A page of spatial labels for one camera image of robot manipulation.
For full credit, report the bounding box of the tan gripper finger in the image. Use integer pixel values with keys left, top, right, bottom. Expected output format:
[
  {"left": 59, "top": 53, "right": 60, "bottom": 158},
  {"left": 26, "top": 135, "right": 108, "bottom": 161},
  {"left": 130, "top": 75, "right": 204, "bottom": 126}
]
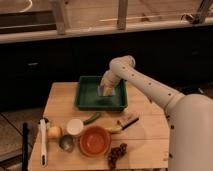
[{"left": 102, "top": 86, "right": 113, "bottom": 96}]

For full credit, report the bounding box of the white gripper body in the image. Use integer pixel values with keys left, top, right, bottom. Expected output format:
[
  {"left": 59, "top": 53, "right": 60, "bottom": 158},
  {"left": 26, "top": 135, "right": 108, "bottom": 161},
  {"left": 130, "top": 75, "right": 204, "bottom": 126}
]
[{"left": 100, "top": 70, "right": 121, "bottom": 87}]

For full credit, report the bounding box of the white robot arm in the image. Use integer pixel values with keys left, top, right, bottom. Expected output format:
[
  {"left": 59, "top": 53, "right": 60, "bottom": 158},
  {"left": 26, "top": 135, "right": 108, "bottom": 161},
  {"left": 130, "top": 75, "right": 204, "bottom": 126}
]
[{"left": 100, "top": 55, "right": 213, "bottom": 171}]

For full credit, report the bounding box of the green plastic tray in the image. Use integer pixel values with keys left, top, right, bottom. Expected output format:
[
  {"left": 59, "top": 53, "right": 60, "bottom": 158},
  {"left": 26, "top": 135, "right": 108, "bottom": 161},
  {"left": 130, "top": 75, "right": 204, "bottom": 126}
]
[{"left": 75, "top": 76, "right": 128, "bottom": 111}]

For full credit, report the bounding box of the green okra pod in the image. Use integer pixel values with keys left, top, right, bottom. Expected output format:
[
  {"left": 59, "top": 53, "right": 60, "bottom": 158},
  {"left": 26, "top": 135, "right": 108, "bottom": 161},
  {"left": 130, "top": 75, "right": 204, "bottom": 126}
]
[{"left": 83, "top": 112, "right": 101, "bottom": 125}]

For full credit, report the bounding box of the yellow banana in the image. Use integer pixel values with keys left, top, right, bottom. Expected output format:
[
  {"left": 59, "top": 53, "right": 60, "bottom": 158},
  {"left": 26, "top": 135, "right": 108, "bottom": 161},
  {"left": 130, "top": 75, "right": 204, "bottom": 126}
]
[{"left": 107, "top": 125, "right": 122, "bottom": 134}]

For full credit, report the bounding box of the white cup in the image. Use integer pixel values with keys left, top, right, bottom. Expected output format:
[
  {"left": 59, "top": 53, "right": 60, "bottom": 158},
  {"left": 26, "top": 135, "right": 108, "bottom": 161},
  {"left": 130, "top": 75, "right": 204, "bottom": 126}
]
[{"left": 66, "top": 119, "right": 84, "bottom": 136}]

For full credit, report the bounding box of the orange bowl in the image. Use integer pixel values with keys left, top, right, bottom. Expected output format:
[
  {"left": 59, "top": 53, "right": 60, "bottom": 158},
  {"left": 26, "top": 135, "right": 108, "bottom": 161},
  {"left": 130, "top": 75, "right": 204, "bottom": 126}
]
[{"left": 79, "top": 126, "right": 111, "bottom": 157}]

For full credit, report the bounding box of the dark grape bunch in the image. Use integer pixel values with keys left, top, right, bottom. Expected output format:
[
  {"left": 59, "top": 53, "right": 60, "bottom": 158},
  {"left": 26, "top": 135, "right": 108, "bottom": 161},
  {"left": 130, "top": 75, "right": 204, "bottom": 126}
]
[{"left": 107, "top": 143, "right": 127, "bottom": 171}]

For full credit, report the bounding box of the small metal cup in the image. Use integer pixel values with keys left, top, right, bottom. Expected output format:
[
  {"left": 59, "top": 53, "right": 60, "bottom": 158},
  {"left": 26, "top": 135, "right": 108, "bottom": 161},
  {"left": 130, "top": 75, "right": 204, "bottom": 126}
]
[{"left": 59, "top": 135, "right": 74, "bottom": 152}]

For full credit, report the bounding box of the yellow onion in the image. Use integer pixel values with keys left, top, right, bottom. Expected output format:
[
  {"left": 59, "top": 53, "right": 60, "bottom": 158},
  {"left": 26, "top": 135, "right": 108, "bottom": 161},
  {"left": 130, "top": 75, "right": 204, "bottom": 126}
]
[{"left": 47, "top": 126, "right": 62, "bottom": 139}]

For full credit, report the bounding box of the black vertical bar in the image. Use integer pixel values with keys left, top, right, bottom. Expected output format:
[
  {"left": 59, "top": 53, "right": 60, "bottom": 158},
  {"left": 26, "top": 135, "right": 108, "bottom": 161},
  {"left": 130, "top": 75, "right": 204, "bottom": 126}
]
[{"left": 22, "top": 123, "right": 29, "bottom": 171}]

